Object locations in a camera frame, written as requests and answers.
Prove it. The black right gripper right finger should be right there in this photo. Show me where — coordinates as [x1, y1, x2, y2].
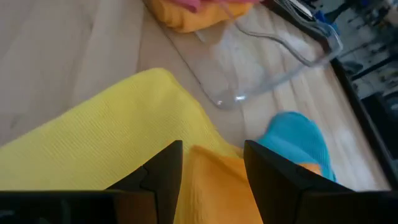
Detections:
[243, 139, 398, 224]

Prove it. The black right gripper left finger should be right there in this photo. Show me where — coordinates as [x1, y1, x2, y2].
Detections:
[0, 139, 183, 224]

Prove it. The orange microfiber towel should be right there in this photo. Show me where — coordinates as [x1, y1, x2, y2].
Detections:
[146, 0, 253, 34]
[173, 145, 323, 224]

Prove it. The yellow microfiber towel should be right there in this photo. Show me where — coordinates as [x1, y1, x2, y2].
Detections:
[0, 67, 245, 191]

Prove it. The pink microfiber towel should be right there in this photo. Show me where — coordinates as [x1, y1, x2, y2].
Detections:
[177, 0, 261, 14]

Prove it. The blue microfiber towel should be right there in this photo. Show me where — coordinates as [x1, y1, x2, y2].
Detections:
[256, 111, 337, 183]

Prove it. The clear plastic bin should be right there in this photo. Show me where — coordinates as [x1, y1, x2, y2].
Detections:
[164, 0, 344, 110]

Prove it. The black aluminium table frame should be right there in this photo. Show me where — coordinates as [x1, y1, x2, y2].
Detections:
[262, 0, 398, 190]

